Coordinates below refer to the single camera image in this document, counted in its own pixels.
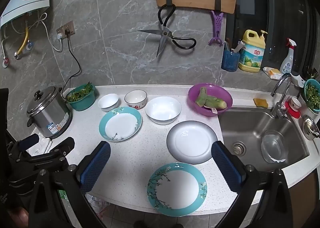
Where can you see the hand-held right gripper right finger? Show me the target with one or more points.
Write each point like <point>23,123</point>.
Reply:
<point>226,168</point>

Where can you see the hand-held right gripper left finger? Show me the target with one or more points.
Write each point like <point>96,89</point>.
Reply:
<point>96,168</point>

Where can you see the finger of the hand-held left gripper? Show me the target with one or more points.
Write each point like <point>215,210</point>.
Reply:
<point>28,141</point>
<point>61,146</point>

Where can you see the white plate with dark rim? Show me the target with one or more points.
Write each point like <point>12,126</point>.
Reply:
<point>190,141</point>

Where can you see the teal floral plate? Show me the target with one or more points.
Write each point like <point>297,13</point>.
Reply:
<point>120,124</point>
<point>177,190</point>

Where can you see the small white bowl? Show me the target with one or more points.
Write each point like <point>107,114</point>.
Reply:
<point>108,100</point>

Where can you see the white bowl with pink flowers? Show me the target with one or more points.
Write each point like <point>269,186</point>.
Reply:
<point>135,98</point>

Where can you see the large white bowl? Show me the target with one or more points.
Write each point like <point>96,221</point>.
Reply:
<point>162,109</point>

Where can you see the white cloth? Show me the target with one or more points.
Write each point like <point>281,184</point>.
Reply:
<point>42,146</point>

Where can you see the stainless steel rice cooker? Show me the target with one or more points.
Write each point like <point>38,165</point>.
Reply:
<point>47,118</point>

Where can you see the crumpled plastic bag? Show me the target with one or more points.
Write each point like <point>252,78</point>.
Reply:
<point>98,201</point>

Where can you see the stainless steel sink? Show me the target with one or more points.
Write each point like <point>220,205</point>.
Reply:
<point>240,128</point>

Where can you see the teal plastic basin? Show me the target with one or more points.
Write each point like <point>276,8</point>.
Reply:
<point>83,103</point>

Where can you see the clear glass bowl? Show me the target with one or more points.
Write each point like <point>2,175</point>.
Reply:
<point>273,146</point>

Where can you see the leafy green vegetables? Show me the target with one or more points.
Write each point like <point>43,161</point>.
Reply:
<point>77,94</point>

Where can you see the green lettuce stem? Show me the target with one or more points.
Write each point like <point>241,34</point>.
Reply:
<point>201,98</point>
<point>216,103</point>

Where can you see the purple plastic basin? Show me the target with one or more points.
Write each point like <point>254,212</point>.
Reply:
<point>216,93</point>

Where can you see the chrome faucet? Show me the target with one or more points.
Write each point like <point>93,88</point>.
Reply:
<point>277,111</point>

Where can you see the red mat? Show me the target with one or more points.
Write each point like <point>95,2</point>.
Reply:
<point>292,113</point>

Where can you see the small steel bowl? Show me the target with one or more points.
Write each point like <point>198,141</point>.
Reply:
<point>310,128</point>

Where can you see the small patterned cup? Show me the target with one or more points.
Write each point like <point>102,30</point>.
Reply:
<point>296,104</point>

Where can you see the blue pipe valve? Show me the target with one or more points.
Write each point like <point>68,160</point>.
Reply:
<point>30,45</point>

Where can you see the yellow packaged sponge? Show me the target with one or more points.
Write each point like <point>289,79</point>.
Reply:
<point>271,72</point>

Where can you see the blue utensil holder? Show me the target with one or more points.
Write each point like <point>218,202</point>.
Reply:
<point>230,60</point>

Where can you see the chopped green vegetables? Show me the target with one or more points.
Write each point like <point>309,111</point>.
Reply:
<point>314,96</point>

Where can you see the white holder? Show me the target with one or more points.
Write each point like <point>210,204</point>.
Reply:
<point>297,79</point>

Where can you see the teal colander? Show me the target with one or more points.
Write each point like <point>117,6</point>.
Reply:
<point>307,87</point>

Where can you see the yellow dish soap bottle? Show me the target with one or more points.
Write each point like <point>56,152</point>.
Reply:
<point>250,55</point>

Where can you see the white spray bottle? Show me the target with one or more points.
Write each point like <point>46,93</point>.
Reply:
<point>287,63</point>

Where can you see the purple peeler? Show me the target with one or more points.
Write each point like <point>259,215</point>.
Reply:
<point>216,21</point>

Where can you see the wall socket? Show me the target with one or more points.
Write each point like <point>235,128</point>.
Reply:
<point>71,26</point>

